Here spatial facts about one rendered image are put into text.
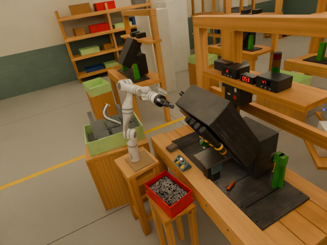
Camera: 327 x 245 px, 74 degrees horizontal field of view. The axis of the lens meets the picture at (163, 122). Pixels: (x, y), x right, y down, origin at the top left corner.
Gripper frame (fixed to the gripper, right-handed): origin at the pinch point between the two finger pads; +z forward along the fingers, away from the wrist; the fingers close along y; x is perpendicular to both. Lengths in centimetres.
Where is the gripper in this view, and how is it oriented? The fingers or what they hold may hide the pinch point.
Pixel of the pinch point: (171, 106)
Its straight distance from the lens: 125.8
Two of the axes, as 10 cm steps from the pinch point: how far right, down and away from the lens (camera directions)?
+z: 5.3, 3.3, -7.8
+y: -7.3, -3.0, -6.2
